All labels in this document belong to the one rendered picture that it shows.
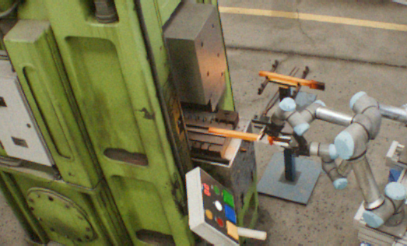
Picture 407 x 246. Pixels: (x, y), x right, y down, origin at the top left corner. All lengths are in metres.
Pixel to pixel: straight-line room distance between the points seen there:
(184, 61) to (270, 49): 2.74
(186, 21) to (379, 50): 2.96
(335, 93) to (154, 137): 2.45
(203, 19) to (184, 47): 0.18
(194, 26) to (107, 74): 0.45
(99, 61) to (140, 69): 0.26
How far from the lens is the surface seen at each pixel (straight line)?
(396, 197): 2.91
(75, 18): 2.55
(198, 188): 2.79
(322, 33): 5.65
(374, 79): 5.14
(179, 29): 2.76
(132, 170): 3.11
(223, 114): 3.43
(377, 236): 3.19
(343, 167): 3.09
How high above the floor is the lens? 3.32
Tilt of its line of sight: 44 degrees down
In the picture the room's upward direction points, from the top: 12 degrees counter-clockwise
